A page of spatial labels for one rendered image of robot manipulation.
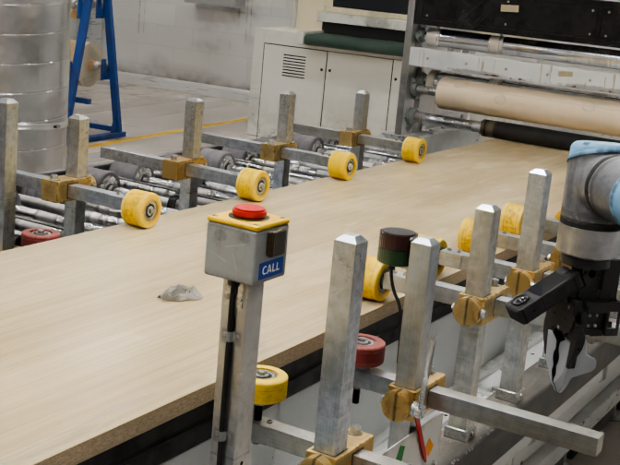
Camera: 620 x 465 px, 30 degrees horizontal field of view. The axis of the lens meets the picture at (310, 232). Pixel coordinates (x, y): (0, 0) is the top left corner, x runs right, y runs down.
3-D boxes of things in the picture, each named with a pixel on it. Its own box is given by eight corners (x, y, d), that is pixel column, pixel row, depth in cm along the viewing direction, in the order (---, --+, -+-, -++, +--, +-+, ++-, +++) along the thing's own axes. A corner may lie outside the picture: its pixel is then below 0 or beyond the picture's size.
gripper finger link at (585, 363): (596, 398, 173) (605, 339, 171) (561, 399, 171) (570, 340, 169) (584, 390, 176) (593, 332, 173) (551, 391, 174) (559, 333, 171)
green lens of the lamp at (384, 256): (421, 261, 183) (423, 248, 183) (404, 268, 178) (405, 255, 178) (387, 254, 186) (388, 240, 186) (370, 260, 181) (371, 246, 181)
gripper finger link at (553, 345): (584, 390, 176) (593, 332, 173) (551, 391, 174) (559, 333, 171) (573, 383, 178) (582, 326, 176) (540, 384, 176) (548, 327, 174)
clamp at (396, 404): (443, 402, 192) (447, 374, 191) (407, 426, 181) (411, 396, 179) (412, 393, 195) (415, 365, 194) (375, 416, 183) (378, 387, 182)
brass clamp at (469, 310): (508, 314, 211) (512, 287, 209) (480, 330, 199) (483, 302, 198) (477, 305, 214) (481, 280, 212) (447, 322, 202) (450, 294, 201)
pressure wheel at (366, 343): (387, 401, 196) (394, 338, 194) (364, 415, 190) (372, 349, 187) (346, 389, 200) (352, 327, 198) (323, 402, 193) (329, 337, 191)
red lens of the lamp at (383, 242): (423, 246, 183) (423, 232, 182) (406, 253, 178) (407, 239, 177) (388, 239, 186) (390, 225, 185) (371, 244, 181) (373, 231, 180)
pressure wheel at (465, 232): (491, 214, 259) (477, 236, 254) (494, 240, 264) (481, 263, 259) (467, 208, 262) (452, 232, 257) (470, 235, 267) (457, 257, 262)
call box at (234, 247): (285, 281, 136) (291, 217, 134) (252, 292, 130) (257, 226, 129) (235, 268, 140) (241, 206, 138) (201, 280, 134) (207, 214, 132)
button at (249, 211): (272, 222, 134) (273, 208, 134) (253, 227, 131) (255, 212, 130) (244, 216, 136) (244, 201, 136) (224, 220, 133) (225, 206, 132)
